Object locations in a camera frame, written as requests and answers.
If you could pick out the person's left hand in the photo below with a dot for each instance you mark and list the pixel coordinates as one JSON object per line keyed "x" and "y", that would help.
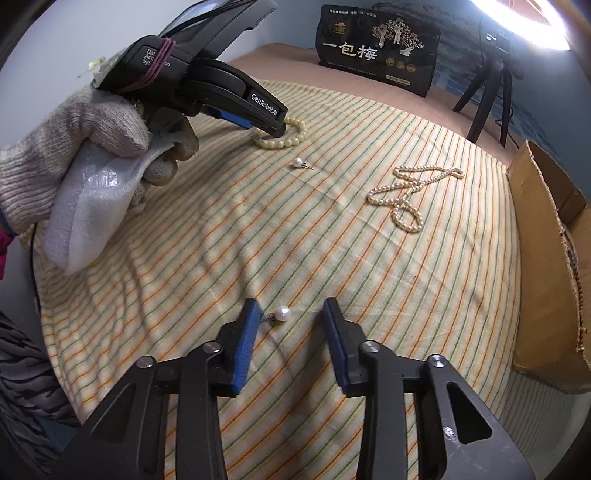
{"x": 46, "y": 157}

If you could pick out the black snack bag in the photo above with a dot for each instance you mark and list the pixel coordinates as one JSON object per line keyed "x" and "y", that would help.
{"x": 374, "y": 46}

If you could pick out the dark striped clothing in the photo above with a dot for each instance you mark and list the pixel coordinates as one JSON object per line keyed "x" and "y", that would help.
{"x": 27, "y": 369}

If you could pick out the cardboard box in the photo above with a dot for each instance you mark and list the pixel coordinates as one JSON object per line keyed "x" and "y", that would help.
{"x": 545, "y": 300}

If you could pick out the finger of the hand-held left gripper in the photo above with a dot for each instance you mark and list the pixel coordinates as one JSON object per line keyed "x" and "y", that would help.
{"x": 251, "y": 94}
{"x": 235, "y": 118}

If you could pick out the pearl earring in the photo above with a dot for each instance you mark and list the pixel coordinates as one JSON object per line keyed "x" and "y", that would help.
{"x": 298, "y": 162}
{"x": 282, "y": 314}

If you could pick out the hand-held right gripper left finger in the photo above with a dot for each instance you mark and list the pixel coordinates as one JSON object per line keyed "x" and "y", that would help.
{"x": 245, "y": 346}

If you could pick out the red rubber band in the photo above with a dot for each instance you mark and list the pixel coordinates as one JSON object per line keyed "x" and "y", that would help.
{"x": 159, "y": 64}

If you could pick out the tan bed sheet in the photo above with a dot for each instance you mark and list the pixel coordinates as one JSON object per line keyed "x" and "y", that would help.
{"x": 286, "y": 60}

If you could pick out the black mini tripod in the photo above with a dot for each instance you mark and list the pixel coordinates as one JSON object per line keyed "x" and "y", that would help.
{"x": 484, "y": 101}

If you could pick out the striped yellow cloth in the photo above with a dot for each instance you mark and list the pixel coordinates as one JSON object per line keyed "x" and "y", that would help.
{"x": 323, "y": 230}

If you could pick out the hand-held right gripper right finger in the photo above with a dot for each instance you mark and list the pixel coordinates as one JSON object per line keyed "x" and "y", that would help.
{"x": 333, "y": 346}

